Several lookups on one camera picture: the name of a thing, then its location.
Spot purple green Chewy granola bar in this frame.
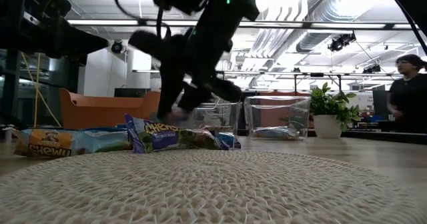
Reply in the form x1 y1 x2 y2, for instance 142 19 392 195
125 113 223 155

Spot green plant in white pot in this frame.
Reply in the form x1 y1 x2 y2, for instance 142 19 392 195
309 82 362 139

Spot blue Chewy granola bar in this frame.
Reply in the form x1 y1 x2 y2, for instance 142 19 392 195
216 131 242 151

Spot orange plastic bin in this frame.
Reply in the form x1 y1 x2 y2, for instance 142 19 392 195
59 88 161 131

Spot yellow Chewy snack bar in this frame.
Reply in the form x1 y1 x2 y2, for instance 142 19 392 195
13 127 133 159

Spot round woven beige mat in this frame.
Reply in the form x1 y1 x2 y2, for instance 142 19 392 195
0 149 427 224

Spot silver ventilation duct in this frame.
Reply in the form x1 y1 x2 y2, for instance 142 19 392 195
293 0 401 53

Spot yellow hanging cable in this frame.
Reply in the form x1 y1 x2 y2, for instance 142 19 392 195
20 52 63 129

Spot long ceiling light strip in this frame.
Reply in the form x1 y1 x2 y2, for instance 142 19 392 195
66 19 420 31

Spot black aluminium table frame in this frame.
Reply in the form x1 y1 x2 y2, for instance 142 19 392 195
306 127 427 146

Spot clear plastic bin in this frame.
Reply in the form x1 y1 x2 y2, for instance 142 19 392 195
175 97 243 140
245 95 311 141

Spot person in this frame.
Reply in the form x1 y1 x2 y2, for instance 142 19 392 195
386 53 427 134

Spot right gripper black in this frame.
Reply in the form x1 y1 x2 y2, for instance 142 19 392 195
128 29 244 121

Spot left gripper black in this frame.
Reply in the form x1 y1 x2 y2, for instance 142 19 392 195
0 0 110 67

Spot black computer monitor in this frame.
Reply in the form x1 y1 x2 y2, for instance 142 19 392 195
113 87 151 99
372 89 391 121

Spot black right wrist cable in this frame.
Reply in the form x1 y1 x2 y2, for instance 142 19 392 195
113 0 173 40

